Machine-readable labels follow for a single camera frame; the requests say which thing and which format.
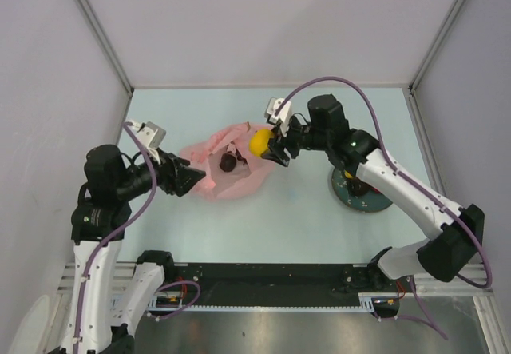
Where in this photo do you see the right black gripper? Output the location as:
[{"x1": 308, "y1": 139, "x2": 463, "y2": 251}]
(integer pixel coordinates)
[{"x1": 263, "y1": 113, "x2": 331, "y2": 167}]

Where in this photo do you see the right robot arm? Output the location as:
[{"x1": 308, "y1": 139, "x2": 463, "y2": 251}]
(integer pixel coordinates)
[{"x1": 249, "y1": 94, "x2": 485, "y2": 291}]

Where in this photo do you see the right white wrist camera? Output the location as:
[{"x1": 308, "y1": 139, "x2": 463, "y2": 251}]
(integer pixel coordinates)
[{"x1": 264, "y1": 97, "x2": 293, "y2": 136}]

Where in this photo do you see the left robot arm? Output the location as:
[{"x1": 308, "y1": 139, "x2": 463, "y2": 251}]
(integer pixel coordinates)
[{"x1": 54, "y1": 145, "x2": 206, "y2": 353}]

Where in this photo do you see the aluminium frame rail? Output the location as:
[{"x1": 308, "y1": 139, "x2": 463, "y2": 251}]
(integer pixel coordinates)
[{"x1": 410, "y1": 264, "x2": 492, "y2": 297}]

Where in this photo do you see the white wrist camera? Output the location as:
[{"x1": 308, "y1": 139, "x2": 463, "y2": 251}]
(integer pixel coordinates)
[
  {"x1": 264, "y1": 97, "x2": 293, "y2": 136},
  {"x1": 127, "y1": 121, "x2": 167, "y2": 165}
]

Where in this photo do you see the aluminium corner post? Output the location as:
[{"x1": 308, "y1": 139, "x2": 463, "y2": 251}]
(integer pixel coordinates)
[
  {"x1": 407, "y1": 0, "x2": 484, "y2": 93},
  {"x1": 59, "y1": 0, "x2": 135, "y2": 95}
]

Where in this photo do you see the dark red fake fruit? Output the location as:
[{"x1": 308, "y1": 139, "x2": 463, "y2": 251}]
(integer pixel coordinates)
[{"x1": 347, "y1": 179, "x2": 370, "y2": 197}]

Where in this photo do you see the pink plastic bag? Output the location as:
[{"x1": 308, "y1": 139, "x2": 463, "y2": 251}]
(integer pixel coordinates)
[{"x1": 179, "y1": 122, "x2": 275, "y2": 201}]

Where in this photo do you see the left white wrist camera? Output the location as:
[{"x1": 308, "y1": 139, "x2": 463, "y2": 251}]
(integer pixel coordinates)
[{"x1": 127, "y1": 121, "x2": 167, "y2": 165}]

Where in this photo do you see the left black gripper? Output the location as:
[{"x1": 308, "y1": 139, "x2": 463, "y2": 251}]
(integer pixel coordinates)
[{"x1": 116, "y1": 144, "x2": 205, "y2": 199}]

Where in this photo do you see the right aluminium corner post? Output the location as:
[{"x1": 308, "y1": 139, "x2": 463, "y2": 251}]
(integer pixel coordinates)
[{"x1": 407, "y1": 0, "x2": 484, "y2": 93}]

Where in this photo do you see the blue ceramic plate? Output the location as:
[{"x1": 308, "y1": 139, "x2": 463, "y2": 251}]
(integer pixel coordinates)
[{"x1": 331, "y1": 168, "x2": 393, "y2": 213}]

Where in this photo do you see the white cable duct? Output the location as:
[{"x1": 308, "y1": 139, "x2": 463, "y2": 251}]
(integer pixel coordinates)
[{"x1": 107, "y1": 293, "x2": 188, "y2": 311}]

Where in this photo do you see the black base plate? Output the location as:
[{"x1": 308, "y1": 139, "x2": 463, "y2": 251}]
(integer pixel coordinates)
[{"x1": 164, "y1": 263, "x2": 411, "y2": 308}]

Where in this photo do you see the left aluminium corner post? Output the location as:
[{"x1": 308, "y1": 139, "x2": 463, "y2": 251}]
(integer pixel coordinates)
[{"x1": 59, "y1": 0, "x2": 135, "y2": 95}]

